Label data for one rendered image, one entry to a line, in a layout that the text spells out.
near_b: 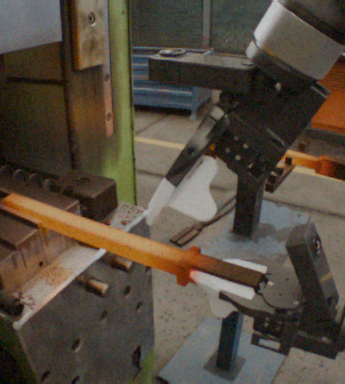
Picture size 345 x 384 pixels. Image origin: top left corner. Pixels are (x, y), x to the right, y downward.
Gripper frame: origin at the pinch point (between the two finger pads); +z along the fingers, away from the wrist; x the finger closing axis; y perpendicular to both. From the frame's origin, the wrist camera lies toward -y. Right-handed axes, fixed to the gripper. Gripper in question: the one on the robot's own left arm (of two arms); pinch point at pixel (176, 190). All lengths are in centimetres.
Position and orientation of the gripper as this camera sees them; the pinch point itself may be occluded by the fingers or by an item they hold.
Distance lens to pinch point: 45.2
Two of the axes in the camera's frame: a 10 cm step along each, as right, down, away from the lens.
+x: 4.8, -4.3, 7.7
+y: 7.7, 6.2, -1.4
